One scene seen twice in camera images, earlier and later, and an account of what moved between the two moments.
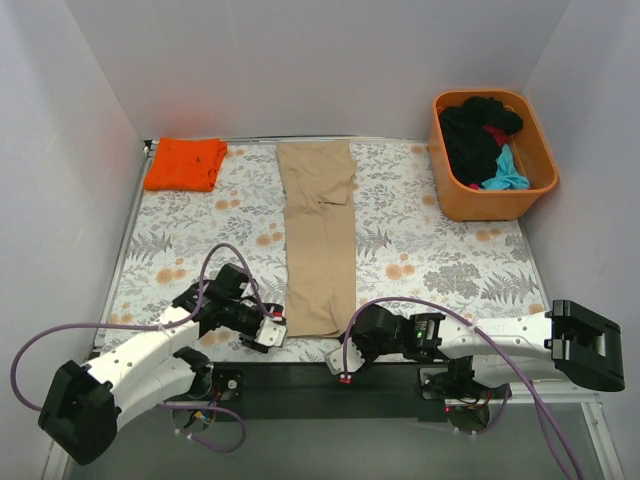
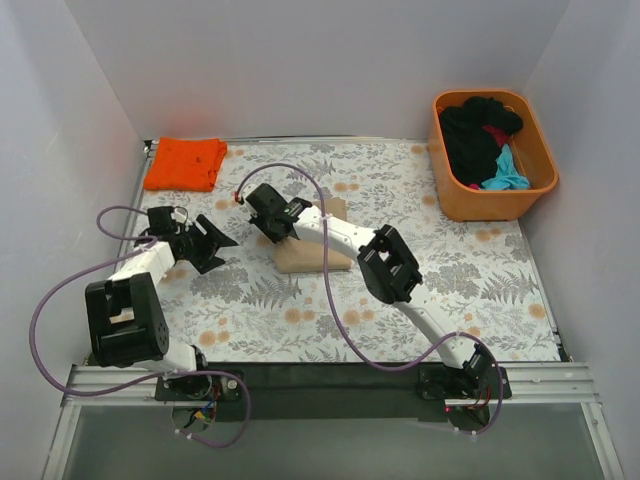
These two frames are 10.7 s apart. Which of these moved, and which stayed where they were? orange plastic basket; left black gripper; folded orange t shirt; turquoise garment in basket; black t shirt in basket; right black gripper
Moved: right black gripper; left black gripper
Stayed: orange plastic basket; black t shirt in basket; folded orange t shirt; turquoise garment in basket
